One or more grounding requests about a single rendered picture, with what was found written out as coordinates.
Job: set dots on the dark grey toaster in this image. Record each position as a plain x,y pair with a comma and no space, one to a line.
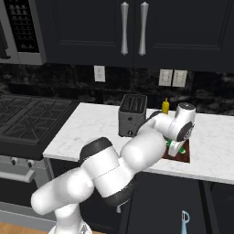
132,117

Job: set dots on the black wall cupboard door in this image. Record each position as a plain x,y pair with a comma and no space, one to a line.
79,30
189,33

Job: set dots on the green broccoli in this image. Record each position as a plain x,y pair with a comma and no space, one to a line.
182,150

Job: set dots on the silver microwave oven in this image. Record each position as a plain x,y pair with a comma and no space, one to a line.
23,30

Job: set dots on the dark brown cutting board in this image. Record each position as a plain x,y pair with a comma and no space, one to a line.
184,156

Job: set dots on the light blue peeler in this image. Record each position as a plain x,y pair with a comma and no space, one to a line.
185,221

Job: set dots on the yellow squeeze bottle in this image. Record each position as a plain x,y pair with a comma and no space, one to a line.
165,107

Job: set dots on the white single wall socket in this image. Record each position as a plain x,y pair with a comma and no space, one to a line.
99,73

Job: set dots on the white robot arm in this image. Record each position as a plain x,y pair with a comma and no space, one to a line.
103,170

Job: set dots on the black gas hob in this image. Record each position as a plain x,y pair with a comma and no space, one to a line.
30,122

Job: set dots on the silver oven knob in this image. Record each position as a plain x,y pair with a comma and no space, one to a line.
30,164
14,161

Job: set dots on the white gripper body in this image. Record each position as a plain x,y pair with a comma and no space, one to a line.
174,149

